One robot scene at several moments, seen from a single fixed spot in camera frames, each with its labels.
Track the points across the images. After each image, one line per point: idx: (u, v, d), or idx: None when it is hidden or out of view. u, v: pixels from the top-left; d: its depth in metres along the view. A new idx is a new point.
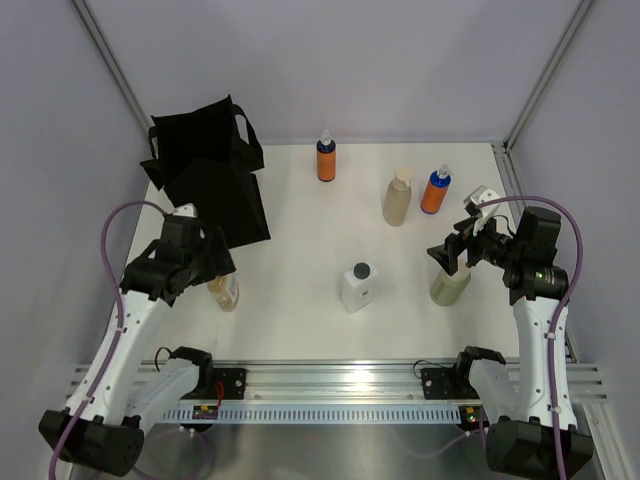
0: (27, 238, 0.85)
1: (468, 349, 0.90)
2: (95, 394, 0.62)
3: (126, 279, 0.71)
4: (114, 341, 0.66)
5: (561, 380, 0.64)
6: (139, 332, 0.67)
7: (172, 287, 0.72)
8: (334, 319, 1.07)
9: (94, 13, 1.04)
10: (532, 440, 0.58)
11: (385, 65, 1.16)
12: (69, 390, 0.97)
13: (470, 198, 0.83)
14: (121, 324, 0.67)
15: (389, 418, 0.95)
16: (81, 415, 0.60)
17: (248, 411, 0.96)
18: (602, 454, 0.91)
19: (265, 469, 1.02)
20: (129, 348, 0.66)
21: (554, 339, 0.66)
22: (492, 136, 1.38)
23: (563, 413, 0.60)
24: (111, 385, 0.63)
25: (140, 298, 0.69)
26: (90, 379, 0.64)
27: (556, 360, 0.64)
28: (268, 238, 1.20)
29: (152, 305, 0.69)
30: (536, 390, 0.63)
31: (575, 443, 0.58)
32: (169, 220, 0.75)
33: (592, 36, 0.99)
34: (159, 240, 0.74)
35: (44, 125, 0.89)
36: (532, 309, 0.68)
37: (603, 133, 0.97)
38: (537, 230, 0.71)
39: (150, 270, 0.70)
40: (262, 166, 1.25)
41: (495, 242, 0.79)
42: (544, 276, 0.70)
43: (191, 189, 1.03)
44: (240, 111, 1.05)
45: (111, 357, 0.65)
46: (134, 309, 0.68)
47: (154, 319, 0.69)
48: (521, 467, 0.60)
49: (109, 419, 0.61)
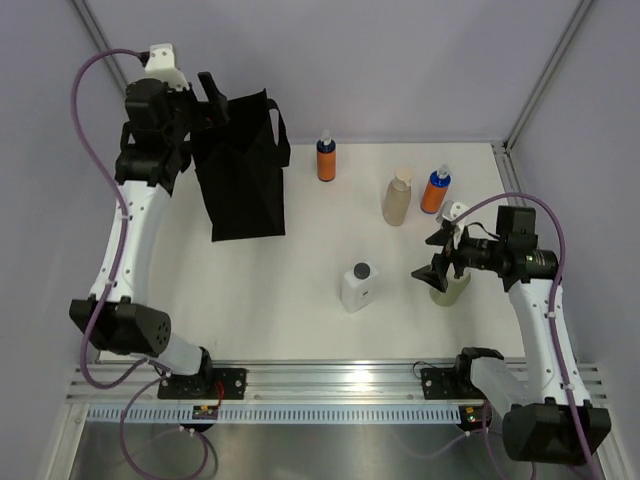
0: (26, 238, 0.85)
1: (466, 350, 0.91)
2: (118, 277, 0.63)
3: (119, 172, 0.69)
4: (123, 229, 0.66)
5: (569, 357, 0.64)
6: (145, 217, 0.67)
7: (169, 176, 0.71)
8: (334, 319, 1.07)
9: (94, 11, 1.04)
10: (552, 421, 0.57)
11: (386, 66, 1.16)
12: (69, 390, 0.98)
13: (442, 215, 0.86)
14: (126, 213, 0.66)
15: (390, 417, 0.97)
16: (108, 298, 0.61)
17: (246, 411, 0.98)
18: (602, 453, 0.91)
19: (265, 470, 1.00)
20: (140, 234, 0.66)
21: (555, 317, 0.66)
22: (492, 136, 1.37)
23: (577, 390, 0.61)
24: (130, 268, 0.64)
25: (140, 189, 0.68)
26: (107, 265, 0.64)
27: (560, 338, 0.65)
28: (282, 233, 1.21)
29: (152, 191, 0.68)
30: (547, 371, 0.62)
31: (594, 418, 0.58)
32: (130, 104, 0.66)
33: (591, 37, 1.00)
34: (131, 126, 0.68)
35: (43, 123, 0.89)
36: (528, 292, 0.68)
37: (604, 132, 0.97)
38: (510, 220, 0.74)
39: (142, 161, 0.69)
40: (289, 158, 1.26)
41: (477, 249, 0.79)
42: (535, 259, 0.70)
43: (211, 184, 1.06)
44: (275, 104, 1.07)
45: (124, 243, 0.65)
46: (136, 198, 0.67)
47: (156, 205, 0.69)
48: (540, 454, 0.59)
49: (135, 298, 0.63)
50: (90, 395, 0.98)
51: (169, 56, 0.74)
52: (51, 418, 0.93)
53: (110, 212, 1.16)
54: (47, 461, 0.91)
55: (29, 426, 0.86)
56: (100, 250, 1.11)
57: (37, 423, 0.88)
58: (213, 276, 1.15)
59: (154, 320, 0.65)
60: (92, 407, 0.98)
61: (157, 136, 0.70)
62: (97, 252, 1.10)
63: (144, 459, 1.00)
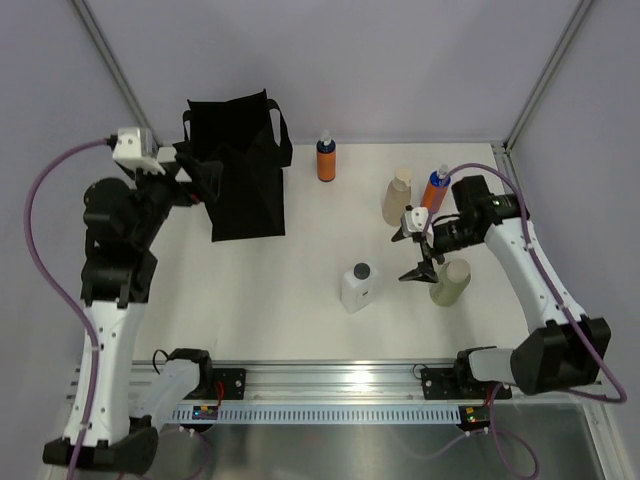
0: (26, 239, 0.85)
1: (460, 354, 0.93)
2: (92, 418, 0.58)
3: (85, 287, 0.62)
4: (94, 363, 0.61)
5: (556, 279, 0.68)
6: (118, 343, 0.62)
7: (140, 284, 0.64)
8: (333, 319, 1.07)
9: (93, 12, 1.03)
10: (558, 343, 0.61)
11: (386, 66, 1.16)
12: (70, 390, 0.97)
13: (409, 229, 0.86)
14: (96, 342, 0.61)
15: (390, 418, 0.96)
16: (83, 442, 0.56)
17: (248, 411, 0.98)
18: (602, 453, 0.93)
19: (264, 470, 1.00)
20: (113, 364, 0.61)
21: (533, 247, 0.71)
22: (492, 136, 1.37)
23: (571, 307, 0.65)
24: (105, 405, 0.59)
25: (108, 308, 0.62)
26: (81, 404, 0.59)
27: (544, 264, 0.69)
28: (282, 234, 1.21)
29: (123, 312, 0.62)
30: (541, 298, 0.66)
31: (594, 328, 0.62)
32: (90, 215, 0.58)
33: (591, 38, 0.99)
34: (92, 234, 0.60)
35: (42, 124, 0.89)
36: (503, 232, 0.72)
37: (604, 133, 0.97)
38: (462, 188, 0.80)
39: (110, 269, 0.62)
40: (287, 161, 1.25)
41: (448, 235, 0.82)
42: (501, 203, 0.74)
43: None
44: (275, 105, 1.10)
45: (95, 379, 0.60)
46: (106, 322, 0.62)
47: (130, 325, 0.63)
48: (555, 381, 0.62)
49: (114, 437, 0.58)
50: None
51: (137, 142, 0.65)
52: (51, 418, 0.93)
53: None
54: (46, 462, 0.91)
55: (28, 426, 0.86)
56: None
57: (36, 423, 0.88)
58: (213, 276, 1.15)
59: (138, 447, 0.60)
60: None
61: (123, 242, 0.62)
62: None
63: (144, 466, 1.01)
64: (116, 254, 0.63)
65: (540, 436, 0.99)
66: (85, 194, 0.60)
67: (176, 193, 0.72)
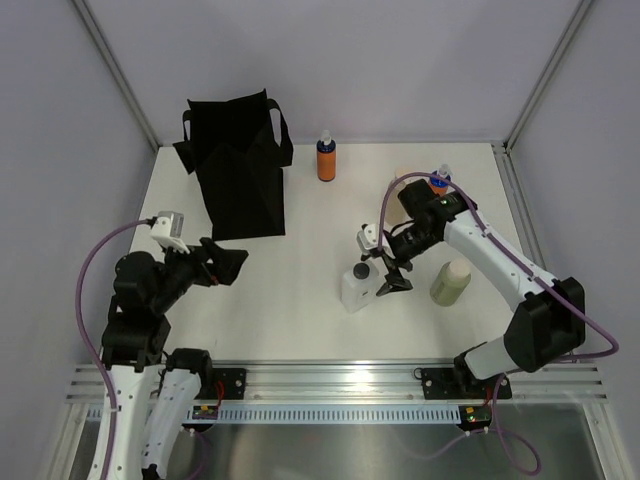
0: (26, 239, 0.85)
1: (460, 357, 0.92)
2: (109, 476, 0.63)
3: (106, 350, 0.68)
4: (112, 422, 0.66)
5: (520, 255, 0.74)
6: (135, 405, 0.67)
7: (154, 349, 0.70)
8: (333, 319, 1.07)
9: (94, 11, 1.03)
10: (540, 311, 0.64)
11: (387, 66, 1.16)
12: (70, 390, 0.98)
13: (365, 247, 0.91)
14: (115, 403, 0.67)
15: (389, 418, 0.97)
16: None
17: (248, 411, 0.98)
18: (602, 453, 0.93)
19: (264, 469, 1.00)
20: (130, 424, 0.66)
21: (489, 232, 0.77)
22: (492, 136, 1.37)
23: (543, 275, 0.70)
24: (121, 463, 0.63)
25: (126, 372, 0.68)
26: (99, 461, 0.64)
27: (504, 244, 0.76)
28: (282, 233, 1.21)
29: (140, 376, 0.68)
30: (513, 274, 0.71)
31: (569, 289, 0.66)
32: (120, 283, 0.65)
33: (592, 37, 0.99)
34: (118, 299, 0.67)
35: (43, 124, 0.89)
36: (459, 225, 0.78)
37: (604, 133, 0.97)
38: (409, 197, 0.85)
39: (130, 334, 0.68)
40: (289, 162, 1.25)
41: (406, 242, 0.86)
42: (447, 201, 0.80)
43: (212, 180, 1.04)
44: (276, 105, 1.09)
45: (113, 439, 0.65)
46: (124, 385, 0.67)
47: (145, 388, 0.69)
48: (550, 349, 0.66)
49: None
50: (90, 395, 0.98)
51: (167, 225, 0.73)
52: (51, 418, 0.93)
53: (110, 213, 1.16)
54: (47, 462, 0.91)
55: (29, 426, 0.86)
56: (100, 250, 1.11)
57: (37, 423, 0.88)
58: None
59: None
60: (91, 407, 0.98)
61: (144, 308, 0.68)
62: (97, 251, 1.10)
63: None
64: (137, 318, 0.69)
65: (540, 436, 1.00)
66: (117, 263, 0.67)
67: (198, 272, 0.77)
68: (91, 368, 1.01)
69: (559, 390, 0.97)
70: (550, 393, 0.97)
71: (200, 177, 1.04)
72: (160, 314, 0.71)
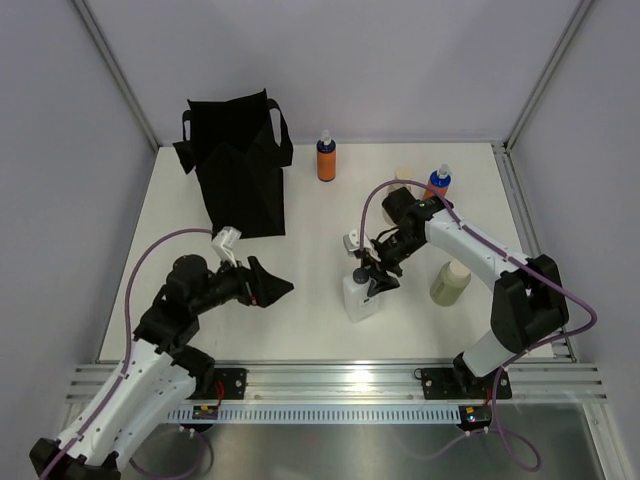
0: (26, 239, 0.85)
1: (458, 359, 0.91)
2: (86, 432, 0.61)
3: (139, 329, 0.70)
4: (114, 385, 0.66)
5: (495, 241, 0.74)
6: (140, 380, 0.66)
7: (177, 342, 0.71)
8: (334, 319, 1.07)
9: (95, 12, 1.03)
10: (518, 289, 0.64)
11: (387, 66, 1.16)
12: (70, 390, 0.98)
13: (350, 250, 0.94)
14: (125, 370, 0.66)
15: (389, 418, 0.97)
16: (69, 450, 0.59)
17: (247, 411, 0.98)
18: (603, 454, 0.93)
19: (264, 469, 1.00)
20: (127, 395, 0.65)
21: (464, 223, 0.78)
22: (492, 136, 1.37)
23: (516, 254, 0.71)
24: (101, 426, 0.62)
25: (147, 350, 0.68)
26: (85, 415, 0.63)
27: (478, 231, 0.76)
28: (282, 233, 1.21)
29: (157, 357, 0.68)
30: (488, 258, 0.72)
31: (545, 265, 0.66)
32: (174, 278, 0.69)
33: (592, 37, 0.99)
34: (166, 289, 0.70)
35: (43, 125, 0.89)
36: (437, 225, 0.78)
37: (603, 133, 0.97)
38: (392, 202, 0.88)
39: (164, 323, 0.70)
40: (288, 162, 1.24)
41: (392, 246, 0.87)
42: (424, 204, 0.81)
43: (211, 180, 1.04)
44: (276, 105, 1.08)
45: (108, 399, 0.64)
46: (139, 358, 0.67)
47: (156, 370, 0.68)
48: (535, 328, 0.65)
49: (92, 460, 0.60)
50: (90, 396, 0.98)
51: (228, 235, 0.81)
52: (51, 418, 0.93)
53: (110, 212, 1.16)
54: None
55: (29, 426, 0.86)
56: (100, 250, 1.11)
57: (37, 422, 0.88)
58: None
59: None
60: None
61: (184, 306, 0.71)
62: (97, 251, 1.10)
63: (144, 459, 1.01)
64: (176, 311, 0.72)
65: (540, 435, 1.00)
66: (178, 259, 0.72)
67: (240, 291, 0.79)
68: (91, 368, 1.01)
69: (559, 390, 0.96)
70: (550, 393, 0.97)
71: (199, 177, 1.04)
72: (194, 315, 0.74)
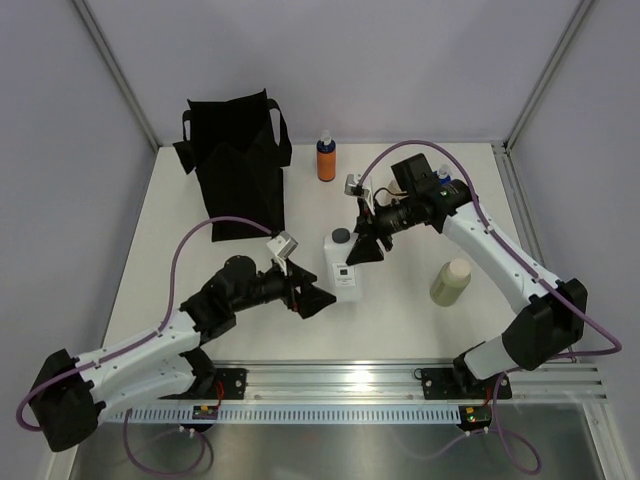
0: (25, 239, 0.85)
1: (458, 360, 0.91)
2: (104, 364, 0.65)
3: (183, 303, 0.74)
4: (145, 337, 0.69)
5: (524, 254, 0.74)
6: (169, 345, 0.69)
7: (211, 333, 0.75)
8: (334, 318, 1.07)
9: (94, 13, 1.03)
10: (545, 316, 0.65)
11: (387, 66, 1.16)
12: None
13: (349, 185, 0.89)
14: (162, 329, 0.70)
15: (390, 417, 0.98)
16: (82, 371, 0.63)
17: (247, 411, 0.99)
18: (603, 455, 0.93)
19: (264, 469, 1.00)
20: (152, 352, 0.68)
21: (492, 228, 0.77)
22: (492, 136, 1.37)
23: (546, 276, 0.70)
24: (118, 365, 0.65)
25: (186, 322, 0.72)
26: (110, 349, 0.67)
27: (510, 244, 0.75)
28: None
29: (194, 333, 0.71)
30: (515, 275, 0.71)
31: (574, 291, 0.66)
32: (223, 274, 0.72)
33: (592, 37, 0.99)
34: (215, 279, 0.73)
35: (42, 125, 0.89)
36: (462, 220, 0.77)
37: (603, 132, 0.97)
38: (412, 167, 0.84)
39: (204, 312, 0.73)
40: (287, 162, 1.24)
41: (394, 213, 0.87)
42: (449, 193, 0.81)
43: (211, 179, 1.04)
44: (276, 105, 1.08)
45: (137, 345, 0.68)
46: (178, 325, 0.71)
47: (184, 345, 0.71)
48: (549, 348, 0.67)
49: (94, 391, 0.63)
50: None
51: (282, 243, 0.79)
52: None
53: (109, 212, 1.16)
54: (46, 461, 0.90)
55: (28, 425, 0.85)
56: (99, 249, 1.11)
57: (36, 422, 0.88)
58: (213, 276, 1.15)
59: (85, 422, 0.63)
60: None
61: (225, 303, 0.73)
62: (96, 250, 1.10)
63: (145, 457, 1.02)
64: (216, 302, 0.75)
65: (540, 436, 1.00)
66: (231, 256, 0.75)
67: (285, 292, 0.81)
68: None
69: (559, 390, 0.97)
70: (550, 393, 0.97)
71: (199, 177, 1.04)
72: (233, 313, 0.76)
